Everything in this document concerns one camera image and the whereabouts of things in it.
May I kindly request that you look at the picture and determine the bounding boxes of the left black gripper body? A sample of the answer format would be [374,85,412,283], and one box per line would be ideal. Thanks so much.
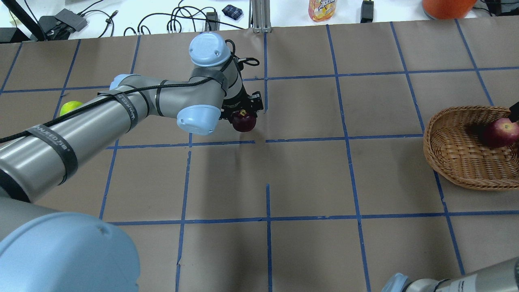
[220,79,264,121]

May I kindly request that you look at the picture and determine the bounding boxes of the dark purple apple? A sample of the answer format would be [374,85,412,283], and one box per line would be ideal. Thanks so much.
[231,109,257,133]

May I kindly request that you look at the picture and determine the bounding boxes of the red apple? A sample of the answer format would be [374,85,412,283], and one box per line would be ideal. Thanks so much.
[481,118,519,148]

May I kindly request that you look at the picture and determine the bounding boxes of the green apple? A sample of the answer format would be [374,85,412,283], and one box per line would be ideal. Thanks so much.
[59,101,84,118]

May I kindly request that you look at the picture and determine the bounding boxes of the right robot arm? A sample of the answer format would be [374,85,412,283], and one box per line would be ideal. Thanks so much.
[382,104,518,292]

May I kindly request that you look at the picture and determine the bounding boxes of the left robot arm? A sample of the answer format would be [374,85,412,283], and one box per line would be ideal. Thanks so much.
[0,32,264,292]

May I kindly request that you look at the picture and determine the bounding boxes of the wicker basket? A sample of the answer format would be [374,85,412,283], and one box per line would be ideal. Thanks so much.
[423,106,519,191]

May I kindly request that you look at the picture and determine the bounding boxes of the black power brick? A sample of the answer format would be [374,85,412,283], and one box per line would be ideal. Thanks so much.
[204,11,219,32]

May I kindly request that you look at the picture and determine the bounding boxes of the dark checkered pouch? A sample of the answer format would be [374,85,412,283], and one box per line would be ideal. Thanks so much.
[222,5,244,21]

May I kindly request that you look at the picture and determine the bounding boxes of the orange juice bottle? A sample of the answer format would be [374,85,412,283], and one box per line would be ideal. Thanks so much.
[308,0,337,22]

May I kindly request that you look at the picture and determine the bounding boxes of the orange bucket with lid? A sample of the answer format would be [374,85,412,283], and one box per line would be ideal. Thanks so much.
[421,0,477,19]

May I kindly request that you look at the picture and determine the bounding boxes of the black power adapter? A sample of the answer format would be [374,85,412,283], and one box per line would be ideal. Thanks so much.
[360,0,374,23]

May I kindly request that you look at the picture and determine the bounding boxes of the grey box device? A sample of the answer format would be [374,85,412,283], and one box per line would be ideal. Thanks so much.
[38,8,88,41]

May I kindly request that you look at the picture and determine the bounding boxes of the aluminium frame post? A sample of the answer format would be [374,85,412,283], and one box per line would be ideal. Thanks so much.
[249,0,272,34]

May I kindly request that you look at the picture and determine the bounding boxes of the black cables bundle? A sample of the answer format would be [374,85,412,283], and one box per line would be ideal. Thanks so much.
[81,0,248,37]

